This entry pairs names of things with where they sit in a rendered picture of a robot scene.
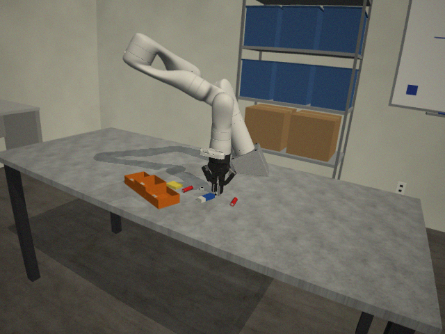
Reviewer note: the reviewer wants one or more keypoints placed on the blue and white eraser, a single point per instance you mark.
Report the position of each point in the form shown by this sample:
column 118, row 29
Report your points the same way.
column 205, row 197

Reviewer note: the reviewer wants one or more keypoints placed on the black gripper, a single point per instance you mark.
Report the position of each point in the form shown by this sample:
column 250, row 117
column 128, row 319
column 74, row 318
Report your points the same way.
column 219, row 169

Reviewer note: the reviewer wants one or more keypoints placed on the orange rack of three bins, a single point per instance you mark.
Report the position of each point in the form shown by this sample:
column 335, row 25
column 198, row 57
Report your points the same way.
column 153, row 189

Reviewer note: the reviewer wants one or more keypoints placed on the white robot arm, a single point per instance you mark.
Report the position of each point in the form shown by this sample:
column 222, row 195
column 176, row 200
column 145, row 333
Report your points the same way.
column 228, row 127

